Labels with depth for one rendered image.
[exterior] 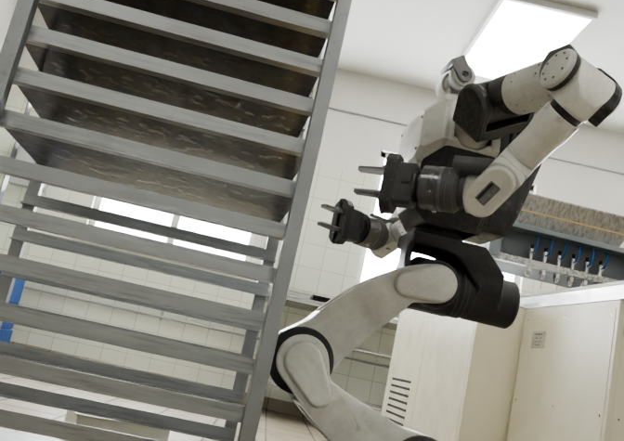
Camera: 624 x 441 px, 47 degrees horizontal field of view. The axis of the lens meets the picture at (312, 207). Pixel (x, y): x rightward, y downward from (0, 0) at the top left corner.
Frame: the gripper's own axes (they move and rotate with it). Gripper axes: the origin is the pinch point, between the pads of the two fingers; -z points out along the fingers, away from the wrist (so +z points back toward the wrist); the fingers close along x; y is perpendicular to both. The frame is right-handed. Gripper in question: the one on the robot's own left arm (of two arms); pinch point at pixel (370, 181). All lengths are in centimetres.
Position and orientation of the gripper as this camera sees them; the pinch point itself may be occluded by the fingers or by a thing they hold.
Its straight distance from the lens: 145.0
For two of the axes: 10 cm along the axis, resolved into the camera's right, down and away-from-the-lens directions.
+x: 2.1, -9.6, 2.1
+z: 9.2, 1.2, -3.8
